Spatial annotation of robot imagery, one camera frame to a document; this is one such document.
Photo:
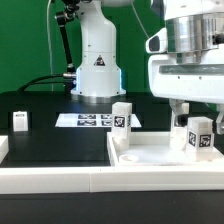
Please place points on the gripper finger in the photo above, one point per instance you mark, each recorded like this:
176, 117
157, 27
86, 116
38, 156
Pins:
180, 111
220, 119

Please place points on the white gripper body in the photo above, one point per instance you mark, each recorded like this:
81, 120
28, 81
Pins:
202, 82

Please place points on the white square tabletop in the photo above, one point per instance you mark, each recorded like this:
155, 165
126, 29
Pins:
153, 149

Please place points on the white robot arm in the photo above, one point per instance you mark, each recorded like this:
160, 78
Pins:
186, 56

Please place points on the white U-shaped obstacle fence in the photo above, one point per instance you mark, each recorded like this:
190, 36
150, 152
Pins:
203, 176

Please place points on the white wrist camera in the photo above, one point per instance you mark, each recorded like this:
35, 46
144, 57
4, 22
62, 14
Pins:
158, 42

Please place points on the white marker base plate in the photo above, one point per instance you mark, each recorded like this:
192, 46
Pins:
90, 120

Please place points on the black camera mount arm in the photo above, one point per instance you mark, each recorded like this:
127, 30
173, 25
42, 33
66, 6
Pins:
62, 18

